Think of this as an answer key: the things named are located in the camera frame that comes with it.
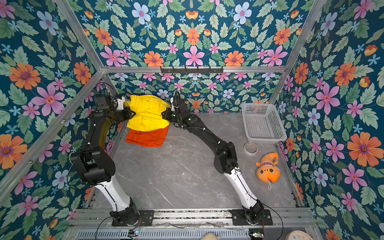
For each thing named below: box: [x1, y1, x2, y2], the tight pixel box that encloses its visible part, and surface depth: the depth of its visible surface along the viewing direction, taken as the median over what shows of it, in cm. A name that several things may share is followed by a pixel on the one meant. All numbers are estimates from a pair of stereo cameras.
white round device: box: [286, 230, 314, 240], surface depth 68 cm
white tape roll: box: [244, 142, 259, 156], surface depth 101 cm
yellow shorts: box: [124, 95, 171, 132], surface depth 89 cm
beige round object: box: [201, 232, 219, 240], surface depth 67 cm
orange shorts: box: [125, 125, 170, 147], surface depth 103 cm
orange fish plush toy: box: [255, 152, 281, 184], surface depth 83 cm
